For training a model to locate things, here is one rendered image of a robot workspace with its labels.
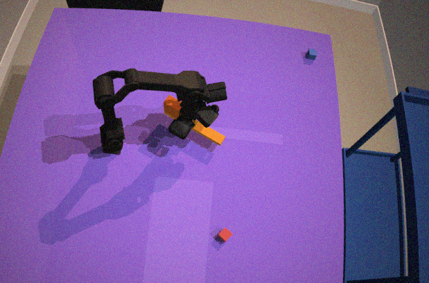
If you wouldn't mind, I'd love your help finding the red cube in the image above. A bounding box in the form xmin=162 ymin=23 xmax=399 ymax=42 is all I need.
xmin=218 ymin=228 xmax=232 ymax=242

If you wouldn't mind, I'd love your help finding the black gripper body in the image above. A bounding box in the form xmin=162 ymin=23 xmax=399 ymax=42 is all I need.
xmin=168 ymin=101 xmax=204 ymax=139

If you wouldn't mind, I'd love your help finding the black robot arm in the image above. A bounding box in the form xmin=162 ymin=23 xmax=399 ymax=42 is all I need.
xmin=92 ymin=68 xmax=227 ymax=155

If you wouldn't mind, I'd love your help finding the small blue cube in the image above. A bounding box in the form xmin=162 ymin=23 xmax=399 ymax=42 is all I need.
xmin=307 ymin=49 xmax=317 ymax=60

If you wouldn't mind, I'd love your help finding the orange l-shaped bar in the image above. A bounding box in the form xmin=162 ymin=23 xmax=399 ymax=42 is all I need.
xmin=164 ymin=95 xmax=225 ymax=146

